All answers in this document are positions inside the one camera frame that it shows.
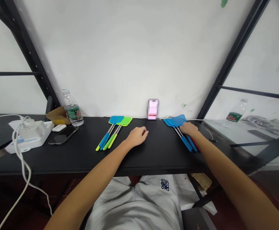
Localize person's left hand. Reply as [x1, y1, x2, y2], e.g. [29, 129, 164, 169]
[126, 126, 150, 147]

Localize person's right hand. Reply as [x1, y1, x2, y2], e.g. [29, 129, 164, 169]
[179, 122, 199, 138]

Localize upright smartphone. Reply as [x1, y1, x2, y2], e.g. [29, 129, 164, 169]
[147, 98, 161, 120]

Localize gold foil packet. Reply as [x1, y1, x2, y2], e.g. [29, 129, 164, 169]
[191, 173, 213, 191]

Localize empty plastic bottle red label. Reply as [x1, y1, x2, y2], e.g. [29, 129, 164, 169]
[222, 98, 248, 128]

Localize person's body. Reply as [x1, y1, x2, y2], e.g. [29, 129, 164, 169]
[85, 175, 184, 230]

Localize clear plastic bag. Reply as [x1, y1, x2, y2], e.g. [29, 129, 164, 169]
[242, 114, 279, 128]

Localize clear water bottle green label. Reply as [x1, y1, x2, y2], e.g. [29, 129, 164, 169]
[62, 89, 84, 127]

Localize dark flat phone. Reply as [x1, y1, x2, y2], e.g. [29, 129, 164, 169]
[247, 129, 278, 141]

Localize black smartphone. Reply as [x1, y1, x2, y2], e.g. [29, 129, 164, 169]
[48, 126, 80, 146]

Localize grey chair seat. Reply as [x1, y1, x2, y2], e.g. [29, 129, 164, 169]
[181, 206, 217, 230]

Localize small cardboard box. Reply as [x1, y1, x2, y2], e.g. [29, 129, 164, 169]
[45, 106, 71, 126]

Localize white charger plug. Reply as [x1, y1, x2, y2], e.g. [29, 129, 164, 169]
[21, 117, 46, 135]

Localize white flat box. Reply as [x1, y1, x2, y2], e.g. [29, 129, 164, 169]
[4, 119, 55, 154]

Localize blue fly swatter red handle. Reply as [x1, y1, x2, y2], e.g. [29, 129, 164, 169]
[166, 119, 200, 151]

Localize thin white charging cable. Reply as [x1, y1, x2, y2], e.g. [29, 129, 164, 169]
[160, 116, 218, 142]

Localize green fly swatter blue handle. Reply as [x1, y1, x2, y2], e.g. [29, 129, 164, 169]
[103, 116, 130, 150]

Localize blue fly swatter yellow handle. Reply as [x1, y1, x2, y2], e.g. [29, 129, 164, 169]
[95, 116, 120, 152]

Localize black metal shelf frame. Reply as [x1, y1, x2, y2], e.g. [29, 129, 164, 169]
[0, 0, 61, 115]
[196, 0, 279, 168]

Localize long white cable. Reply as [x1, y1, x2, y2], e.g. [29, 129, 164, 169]
[0, 114, 53, 230]

